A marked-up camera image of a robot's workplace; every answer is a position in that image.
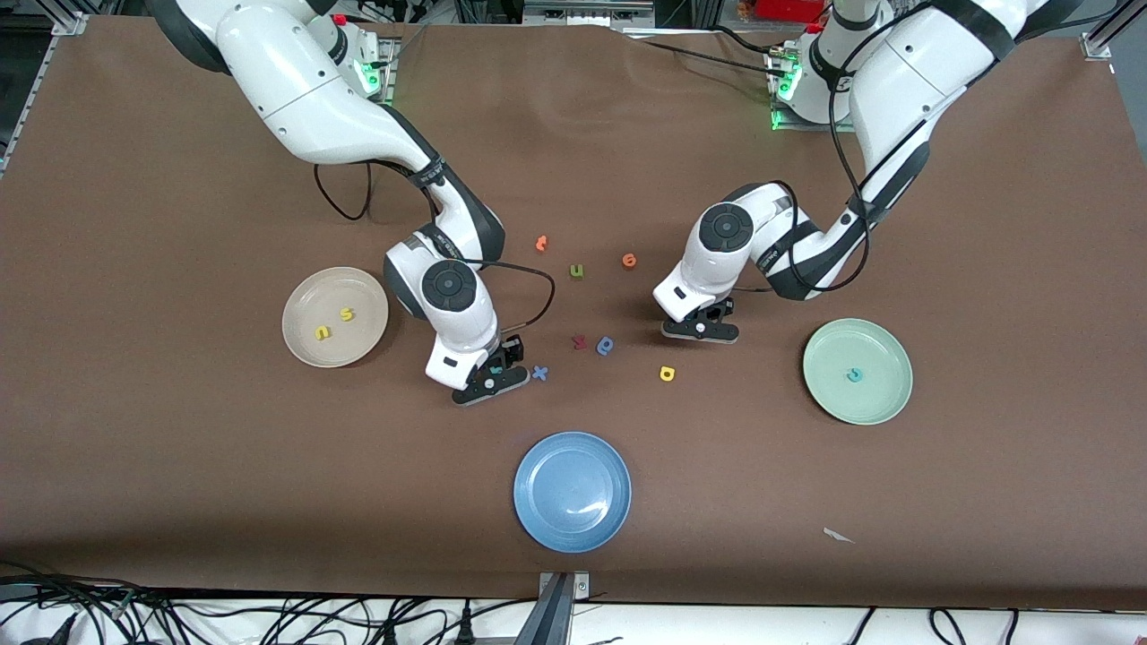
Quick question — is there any light green plate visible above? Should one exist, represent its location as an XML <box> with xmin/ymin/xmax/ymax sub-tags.
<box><xmin>802</xmin><ymin>318</ymin><xmax>914</xmax><ymax>426</ymax></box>

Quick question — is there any black base cable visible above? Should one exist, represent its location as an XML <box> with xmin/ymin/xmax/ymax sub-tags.
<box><xmin>641</xmin><ymin>39</ymin><xmax>779</xmax><ymax>73</ymax></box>
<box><xmin>712</xmin><ymin>25</ymin><xmax>791</xmax><ymax>53</ymax></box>

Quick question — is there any grey metal box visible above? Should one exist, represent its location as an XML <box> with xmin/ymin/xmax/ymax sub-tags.
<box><xmin>522</xmin><ymin>0</ymin><xmax>657</xmax><ymax>28</ymax></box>

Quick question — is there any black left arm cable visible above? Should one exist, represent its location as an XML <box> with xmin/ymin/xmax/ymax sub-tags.
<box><xmin>730</xmin><ymin>18</ymin><xmax>964</xmax><ymax>298</ymax></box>

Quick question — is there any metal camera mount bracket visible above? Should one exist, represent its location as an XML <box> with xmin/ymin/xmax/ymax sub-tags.
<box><xmin>515</xmin><ymin>571</ymin><xmax>592</xmax><ymax>645</ymax></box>

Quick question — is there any brown table cover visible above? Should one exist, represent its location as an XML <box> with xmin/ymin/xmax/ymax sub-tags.
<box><xmin>0</xmin><ymin>16</ymin><xmax>1147</xmax><ymax>612</ymax></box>

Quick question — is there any aluminium frame profile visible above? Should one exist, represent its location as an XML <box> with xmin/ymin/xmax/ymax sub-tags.
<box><xmin>1080</xmin><ymin>0</ymin><xmax>1147</xmax><ymax>62</ymax></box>

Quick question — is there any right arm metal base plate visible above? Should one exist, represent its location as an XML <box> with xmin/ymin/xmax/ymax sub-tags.
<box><xmin>354</xmin><ymin>36</ymin><xmax>400</xmax><ymax>108</ymax></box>

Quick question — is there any beige brown plate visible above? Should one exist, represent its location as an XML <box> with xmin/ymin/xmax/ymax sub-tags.
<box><xmin>281</xmin><ymin>266</ymin><xmax>390</xmax><ymax>369</ymax></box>

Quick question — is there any red box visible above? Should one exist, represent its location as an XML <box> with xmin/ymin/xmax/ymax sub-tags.
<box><xmin>755</xmin><ymin>0</ymin><xmax>830</xmax><ymax>22</ymax></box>

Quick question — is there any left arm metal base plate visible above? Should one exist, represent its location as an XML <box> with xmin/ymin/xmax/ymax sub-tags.
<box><xmin>769</xmin><ymin>45</ymin><xmax>863</xmax><ymax>133</ymax></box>

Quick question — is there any blue plate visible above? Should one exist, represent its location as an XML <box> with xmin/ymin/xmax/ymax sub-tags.
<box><xmin>513</xmin><ymin>431</ymin><xmax>633</xmax><ymax>554</ymax></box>

